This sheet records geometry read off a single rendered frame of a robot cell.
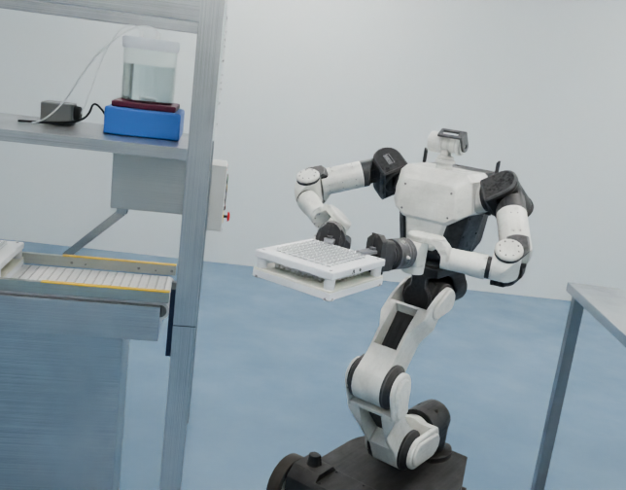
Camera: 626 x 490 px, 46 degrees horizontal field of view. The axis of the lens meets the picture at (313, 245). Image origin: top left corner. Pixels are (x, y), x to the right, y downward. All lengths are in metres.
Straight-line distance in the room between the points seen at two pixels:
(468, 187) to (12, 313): 1.36
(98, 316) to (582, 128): 4.44
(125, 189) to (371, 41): 3.51
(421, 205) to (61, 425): 1.26
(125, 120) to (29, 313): 0.58
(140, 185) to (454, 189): 0.94
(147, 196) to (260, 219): 3.38
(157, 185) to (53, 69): 3.54
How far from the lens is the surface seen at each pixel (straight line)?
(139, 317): 2.08
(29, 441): 2.33
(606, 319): 2.53
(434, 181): 2.33
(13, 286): 2.11
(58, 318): 2.11
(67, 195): 5.74
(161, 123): 2.03
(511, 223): 2.20
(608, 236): 6.09
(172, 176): 2.19
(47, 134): 1.94
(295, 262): 1.80
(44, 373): 2.23
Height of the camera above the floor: 1.50
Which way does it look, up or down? 13 degrees down
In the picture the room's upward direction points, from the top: 7 degrees clockwise
